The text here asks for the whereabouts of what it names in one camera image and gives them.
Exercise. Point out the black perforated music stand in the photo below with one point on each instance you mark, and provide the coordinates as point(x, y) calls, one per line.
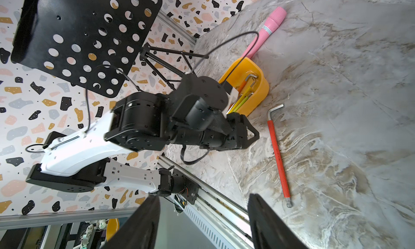
point(91, 43)

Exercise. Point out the yellow hex key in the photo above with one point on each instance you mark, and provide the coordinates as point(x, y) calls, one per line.
point(248, 91)

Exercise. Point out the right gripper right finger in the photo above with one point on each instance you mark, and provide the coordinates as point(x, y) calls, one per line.
point(268, 230)

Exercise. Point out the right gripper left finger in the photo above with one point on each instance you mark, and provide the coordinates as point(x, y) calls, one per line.
point(140, 230)

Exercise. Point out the orange hex key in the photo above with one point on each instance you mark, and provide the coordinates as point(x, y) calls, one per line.
point(241, 87)

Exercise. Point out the red hex key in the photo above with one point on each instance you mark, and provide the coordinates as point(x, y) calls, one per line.
point(278, 158)

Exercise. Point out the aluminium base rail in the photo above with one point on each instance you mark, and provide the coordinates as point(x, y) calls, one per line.
point(225, 224)

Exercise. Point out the green hex key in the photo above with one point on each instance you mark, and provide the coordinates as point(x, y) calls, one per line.
point(243, 101)

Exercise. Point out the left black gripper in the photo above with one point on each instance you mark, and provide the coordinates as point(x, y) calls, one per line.
point(233, 132)

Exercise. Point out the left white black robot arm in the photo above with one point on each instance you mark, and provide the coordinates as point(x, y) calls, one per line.
point(195, 114)

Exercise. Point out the yellow plastic storage box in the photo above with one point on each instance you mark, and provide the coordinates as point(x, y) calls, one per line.
point(235, 75)

